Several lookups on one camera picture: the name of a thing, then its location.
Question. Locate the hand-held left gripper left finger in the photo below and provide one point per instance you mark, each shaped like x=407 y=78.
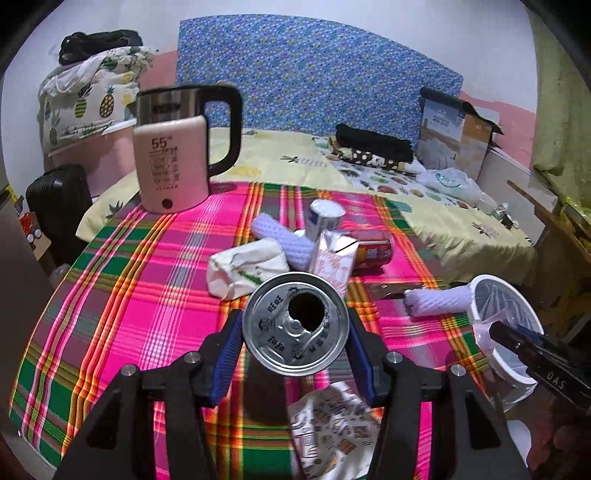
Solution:
x=226 y=357

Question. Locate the white trash bin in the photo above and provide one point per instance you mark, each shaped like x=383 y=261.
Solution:
x=482 y=288

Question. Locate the white paper bag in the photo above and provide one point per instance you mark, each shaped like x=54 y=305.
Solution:
x=240 y=267

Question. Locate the black folded cloth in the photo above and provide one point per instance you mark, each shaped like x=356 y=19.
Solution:
x=369 y=138

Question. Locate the metal drink can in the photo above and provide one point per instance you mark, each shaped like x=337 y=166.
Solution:
x=272 y=323

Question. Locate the blue white cup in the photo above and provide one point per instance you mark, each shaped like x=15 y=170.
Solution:
x=323 y=221

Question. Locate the small knife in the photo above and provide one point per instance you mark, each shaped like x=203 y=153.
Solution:
x=388 y=290

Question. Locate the pink drink carton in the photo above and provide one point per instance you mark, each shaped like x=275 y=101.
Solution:
x=330 y=263

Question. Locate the pink green plaid cloth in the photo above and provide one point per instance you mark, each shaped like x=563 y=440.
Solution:
x=138 y=277

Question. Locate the printed snack wrapper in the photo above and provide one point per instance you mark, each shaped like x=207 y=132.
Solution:
x=332 y=429

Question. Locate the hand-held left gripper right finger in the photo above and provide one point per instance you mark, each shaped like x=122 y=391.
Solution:
x=362 y=357

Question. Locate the black clothes bundle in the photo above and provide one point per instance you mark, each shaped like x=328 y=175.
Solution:
x=97 y=44

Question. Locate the red drink can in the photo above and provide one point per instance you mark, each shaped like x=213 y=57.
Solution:
x=375 y=251

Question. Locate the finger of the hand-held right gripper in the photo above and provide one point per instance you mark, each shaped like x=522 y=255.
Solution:
x=510 y=341

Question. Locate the white plastic bag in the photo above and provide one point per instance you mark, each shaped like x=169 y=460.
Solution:
x=448 y=181

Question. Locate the blue floral mattress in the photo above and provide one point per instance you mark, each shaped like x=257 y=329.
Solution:
x=300 y=74

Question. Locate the black suitcase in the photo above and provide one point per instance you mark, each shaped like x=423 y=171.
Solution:
x=57 y=207

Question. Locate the brown polka dot cloth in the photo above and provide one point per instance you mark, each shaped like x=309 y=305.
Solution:
x=364 y=160

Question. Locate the green curtain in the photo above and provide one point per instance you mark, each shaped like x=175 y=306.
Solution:
x=563 y=115

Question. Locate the wooden chair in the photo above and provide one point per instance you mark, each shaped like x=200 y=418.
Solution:
x=554 y=240

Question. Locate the yellow pineapple bed sheet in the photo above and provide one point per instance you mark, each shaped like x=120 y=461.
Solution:
x=277 y=161

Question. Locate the small green bottle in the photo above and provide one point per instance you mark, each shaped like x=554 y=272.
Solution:
x=499 y=211

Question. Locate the pink steel electric kettle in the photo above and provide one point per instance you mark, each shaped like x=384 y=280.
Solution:
x=171 y=157

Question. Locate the white blue printed bag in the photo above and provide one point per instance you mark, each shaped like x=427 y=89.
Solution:
x=438 y=134

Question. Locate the white fruit print cloth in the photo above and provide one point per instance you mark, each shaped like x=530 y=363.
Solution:
x=383 y=182

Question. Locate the small black object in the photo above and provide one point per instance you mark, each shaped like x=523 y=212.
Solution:
x=509 y=222

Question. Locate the pineapple print bedding pile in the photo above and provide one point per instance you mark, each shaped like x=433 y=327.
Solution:
x=92 y=104

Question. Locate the brown cardboard box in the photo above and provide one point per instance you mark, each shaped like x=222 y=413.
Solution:
x=475 y=138

